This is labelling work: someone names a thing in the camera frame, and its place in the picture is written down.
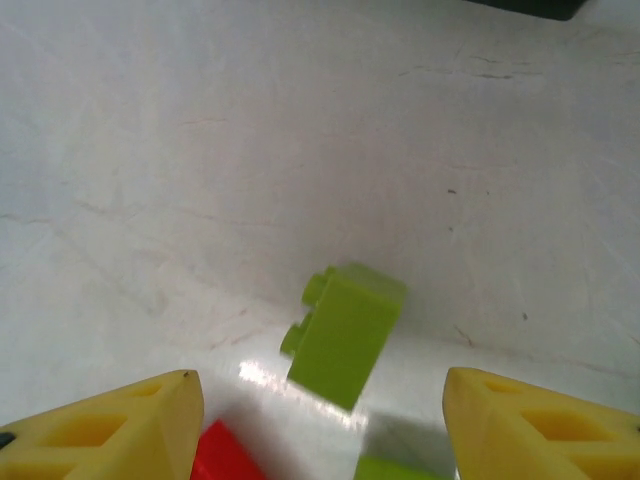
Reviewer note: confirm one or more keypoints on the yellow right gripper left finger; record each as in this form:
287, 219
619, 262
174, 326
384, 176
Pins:
165, 415

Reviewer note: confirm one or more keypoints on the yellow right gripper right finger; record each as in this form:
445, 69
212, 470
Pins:
480, 425

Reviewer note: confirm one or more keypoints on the red lego brick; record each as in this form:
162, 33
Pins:
220, 455

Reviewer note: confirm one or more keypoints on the green lego brick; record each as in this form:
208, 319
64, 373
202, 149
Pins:
345, 340
390, 470

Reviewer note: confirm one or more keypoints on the black plastic bin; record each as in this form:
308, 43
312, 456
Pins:
530, 7

